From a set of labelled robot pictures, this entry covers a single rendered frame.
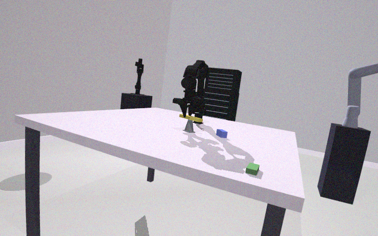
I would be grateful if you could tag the small green block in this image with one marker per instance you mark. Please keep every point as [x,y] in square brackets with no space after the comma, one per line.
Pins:
[252,169]

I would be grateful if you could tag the yellow rectangular bar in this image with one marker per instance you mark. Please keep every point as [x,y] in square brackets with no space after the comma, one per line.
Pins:
[191,118]

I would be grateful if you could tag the small blue block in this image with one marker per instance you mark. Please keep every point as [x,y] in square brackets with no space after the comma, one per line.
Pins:
[221,133]

